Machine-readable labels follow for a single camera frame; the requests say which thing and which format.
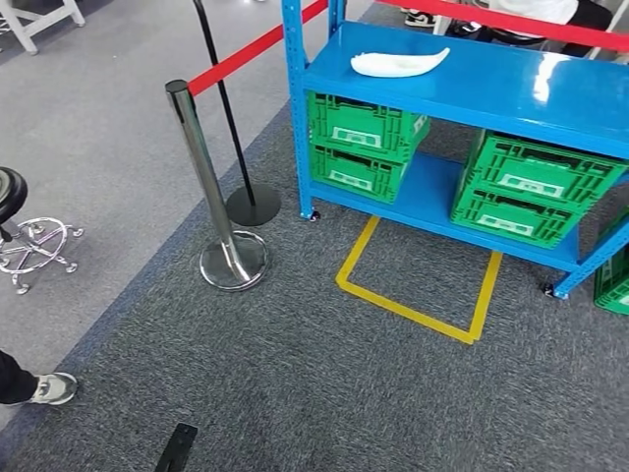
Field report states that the black round stool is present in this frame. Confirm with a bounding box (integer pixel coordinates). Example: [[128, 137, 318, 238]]
[[0, 166, 85, 296]]

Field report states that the person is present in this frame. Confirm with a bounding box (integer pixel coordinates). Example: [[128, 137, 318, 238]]
[[0, 349, 79, 408], [444, 0, 614, 59], [403, 7, 437, 30]]

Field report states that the red barrier belt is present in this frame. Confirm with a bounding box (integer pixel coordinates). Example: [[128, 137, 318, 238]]
[[187, 0, 330, 98], [377, 0, 629, 54]]

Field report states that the black stanchion post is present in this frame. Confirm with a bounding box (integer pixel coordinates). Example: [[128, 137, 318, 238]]
[[192, 0, 284, 228]]

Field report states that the black robot foot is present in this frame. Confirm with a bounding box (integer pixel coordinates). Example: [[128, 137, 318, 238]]
[[154, 423, 199, 472]]

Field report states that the white table frame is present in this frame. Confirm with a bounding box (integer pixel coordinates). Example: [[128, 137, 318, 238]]
[[0, 0, 87, 57]]

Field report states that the white curved plastic part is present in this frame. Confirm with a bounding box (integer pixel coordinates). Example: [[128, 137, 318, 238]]
[[350, 46, 451, 80]]

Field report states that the chrome stanchion post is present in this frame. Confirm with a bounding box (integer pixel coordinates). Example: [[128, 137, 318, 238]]
[[164, 79, 271, 293]]

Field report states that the blue metal shelf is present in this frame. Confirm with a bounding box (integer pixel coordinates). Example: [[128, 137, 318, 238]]
[[281, 0, 629, 301]]

